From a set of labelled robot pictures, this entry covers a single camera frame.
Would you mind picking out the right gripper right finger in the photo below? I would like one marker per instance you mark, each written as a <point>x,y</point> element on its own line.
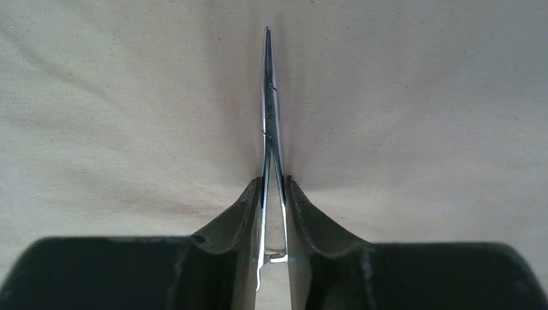
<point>331,268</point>

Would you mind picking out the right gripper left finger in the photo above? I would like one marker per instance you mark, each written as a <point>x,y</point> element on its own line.
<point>213,268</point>

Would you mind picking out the beige wrapping cloth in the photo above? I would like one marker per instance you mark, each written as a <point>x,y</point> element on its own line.
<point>404,121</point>

